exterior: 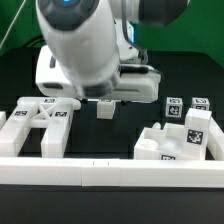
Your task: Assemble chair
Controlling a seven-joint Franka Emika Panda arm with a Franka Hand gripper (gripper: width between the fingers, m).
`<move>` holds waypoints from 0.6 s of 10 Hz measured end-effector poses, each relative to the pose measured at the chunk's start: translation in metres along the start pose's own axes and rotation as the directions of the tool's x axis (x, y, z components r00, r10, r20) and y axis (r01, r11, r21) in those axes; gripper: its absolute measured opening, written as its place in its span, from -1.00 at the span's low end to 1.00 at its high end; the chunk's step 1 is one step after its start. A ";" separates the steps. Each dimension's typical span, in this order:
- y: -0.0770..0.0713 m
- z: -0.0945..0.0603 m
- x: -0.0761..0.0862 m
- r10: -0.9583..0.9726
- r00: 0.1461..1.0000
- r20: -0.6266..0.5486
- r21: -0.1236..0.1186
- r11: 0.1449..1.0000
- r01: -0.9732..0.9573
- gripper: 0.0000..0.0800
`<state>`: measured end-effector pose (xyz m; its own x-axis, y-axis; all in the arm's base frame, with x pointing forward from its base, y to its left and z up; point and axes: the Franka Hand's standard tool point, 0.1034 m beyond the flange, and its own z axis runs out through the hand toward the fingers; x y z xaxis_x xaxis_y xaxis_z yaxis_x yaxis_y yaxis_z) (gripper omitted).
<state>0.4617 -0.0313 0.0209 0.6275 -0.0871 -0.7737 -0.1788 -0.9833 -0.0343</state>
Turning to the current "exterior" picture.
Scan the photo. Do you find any white chair back frame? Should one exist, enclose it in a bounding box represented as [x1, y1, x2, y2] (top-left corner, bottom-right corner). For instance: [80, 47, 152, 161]
[0, 97, 81, 158]

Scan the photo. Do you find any white tagged cube left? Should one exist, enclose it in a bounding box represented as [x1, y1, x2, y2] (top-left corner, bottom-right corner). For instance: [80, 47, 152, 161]
[165, 97, 183, 118]

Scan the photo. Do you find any white tagged cube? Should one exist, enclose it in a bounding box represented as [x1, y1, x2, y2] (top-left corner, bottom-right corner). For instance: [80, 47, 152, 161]
[165, 97, 183, 118]
[192, 97, 210, 110]

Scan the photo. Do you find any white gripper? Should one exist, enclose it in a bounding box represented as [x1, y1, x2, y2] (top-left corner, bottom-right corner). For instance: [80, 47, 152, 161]
[35, 45, 161, 103]

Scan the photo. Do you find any white tagged cube right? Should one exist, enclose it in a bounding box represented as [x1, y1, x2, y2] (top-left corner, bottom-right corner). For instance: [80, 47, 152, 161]
[192, 97, 210, 110]

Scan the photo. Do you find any white U-shaped fence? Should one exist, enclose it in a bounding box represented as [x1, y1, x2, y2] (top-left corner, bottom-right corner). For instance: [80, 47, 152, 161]
[0, 110, 224, 188]

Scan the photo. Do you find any white cord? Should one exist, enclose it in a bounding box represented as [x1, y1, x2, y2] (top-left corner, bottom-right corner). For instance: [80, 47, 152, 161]
[0, 0, 28, 51]

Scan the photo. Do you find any white chair seat part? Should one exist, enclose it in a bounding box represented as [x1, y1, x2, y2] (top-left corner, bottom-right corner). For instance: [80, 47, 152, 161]
[134, 123, 185, 160]

